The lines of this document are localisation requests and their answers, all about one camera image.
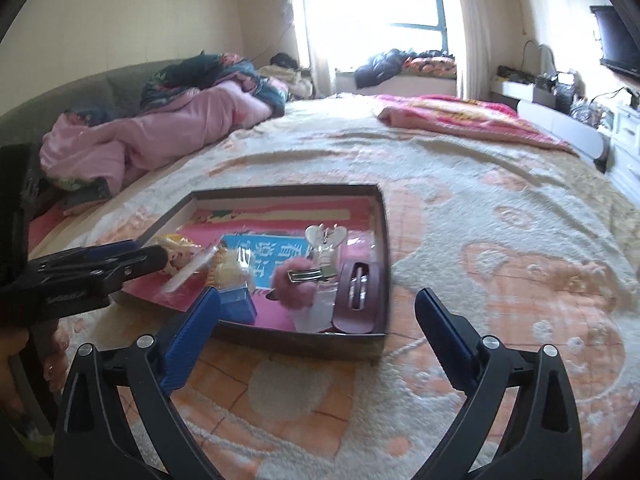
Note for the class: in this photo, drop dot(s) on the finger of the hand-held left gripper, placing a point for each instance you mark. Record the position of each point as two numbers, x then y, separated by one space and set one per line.
142 262
112 249

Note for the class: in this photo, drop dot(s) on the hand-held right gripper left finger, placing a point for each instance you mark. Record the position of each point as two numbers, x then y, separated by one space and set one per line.
192 332

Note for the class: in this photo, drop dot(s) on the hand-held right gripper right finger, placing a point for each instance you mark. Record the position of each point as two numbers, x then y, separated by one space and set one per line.
445 332

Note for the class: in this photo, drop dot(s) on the clear packet with white card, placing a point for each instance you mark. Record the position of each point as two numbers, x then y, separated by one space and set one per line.
192 267

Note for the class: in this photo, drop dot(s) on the small blue jewelry box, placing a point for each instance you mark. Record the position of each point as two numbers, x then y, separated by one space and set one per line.
237 305

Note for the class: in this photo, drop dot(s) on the pearl hair clips packet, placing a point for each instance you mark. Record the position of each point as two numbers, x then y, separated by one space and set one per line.
235 269

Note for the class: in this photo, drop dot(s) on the maroon hair clip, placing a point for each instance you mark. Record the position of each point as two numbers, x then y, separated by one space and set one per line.
356 305

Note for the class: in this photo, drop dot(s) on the pink fluffy hair clip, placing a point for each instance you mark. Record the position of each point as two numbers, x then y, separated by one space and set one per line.
287 292

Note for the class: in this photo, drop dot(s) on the dark cardboard box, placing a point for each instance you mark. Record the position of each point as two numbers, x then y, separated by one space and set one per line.
300 340

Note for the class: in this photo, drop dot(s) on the person's left hand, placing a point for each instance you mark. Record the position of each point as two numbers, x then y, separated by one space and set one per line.
27 360

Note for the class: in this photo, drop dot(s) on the white lace bow red dots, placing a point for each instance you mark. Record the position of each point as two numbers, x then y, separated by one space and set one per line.
176 257

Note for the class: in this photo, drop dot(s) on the pink quilt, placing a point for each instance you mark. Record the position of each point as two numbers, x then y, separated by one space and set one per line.
150 130

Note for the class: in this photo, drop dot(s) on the pink paper with blue label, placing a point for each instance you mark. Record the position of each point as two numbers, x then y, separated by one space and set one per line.
280 220

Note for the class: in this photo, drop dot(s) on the silver bow hair clip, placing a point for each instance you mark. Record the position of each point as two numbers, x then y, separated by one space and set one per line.
327 240

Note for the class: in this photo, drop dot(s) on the green headboard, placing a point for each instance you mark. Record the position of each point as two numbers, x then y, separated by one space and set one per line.
75 90

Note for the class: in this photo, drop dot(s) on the dark floral quilt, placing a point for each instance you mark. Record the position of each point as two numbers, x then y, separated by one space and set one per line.
210 72

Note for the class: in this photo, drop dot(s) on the red patterned blanket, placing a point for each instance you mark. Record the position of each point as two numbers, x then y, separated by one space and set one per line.
465 117

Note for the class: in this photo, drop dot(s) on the white drawer cabinet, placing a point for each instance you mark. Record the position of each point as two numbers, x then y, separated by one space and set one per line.
627 145

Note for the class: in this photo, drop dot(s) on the pile of dark clothes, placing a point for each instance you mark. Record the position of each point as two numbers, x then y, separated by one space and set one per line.
395 62

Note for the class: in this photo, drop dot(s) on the white curtain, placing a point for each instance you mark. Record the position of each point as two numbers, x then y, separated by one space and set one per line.
312 25
472 25

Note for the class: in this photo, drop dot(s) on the window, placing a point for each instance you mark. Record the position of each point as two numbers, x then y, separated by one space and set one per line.
380 10

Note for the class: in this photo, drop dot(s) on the black television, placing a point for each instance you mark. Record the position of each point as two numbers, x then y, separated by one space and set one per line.
617 40

